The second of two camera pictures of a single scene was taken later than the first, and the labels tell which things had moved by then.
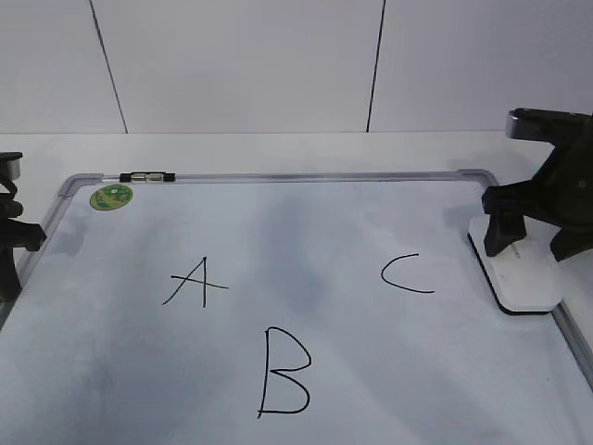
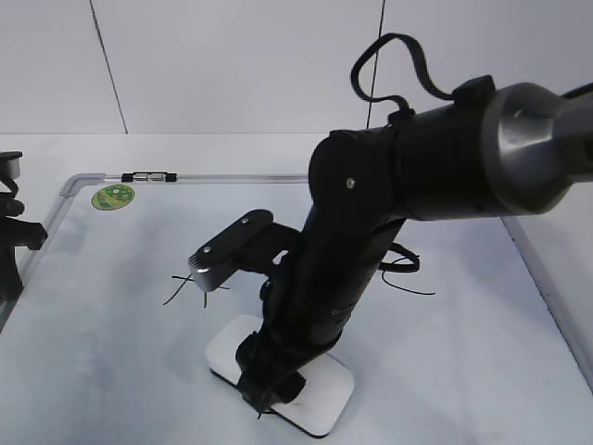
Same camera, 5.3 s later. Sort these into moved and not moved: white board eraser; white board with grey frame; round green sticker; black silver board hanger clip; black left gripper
Moved: white board eraser
Not moved: black silver board hanger clip; black left gripper; round green sticker; white board with grey frame
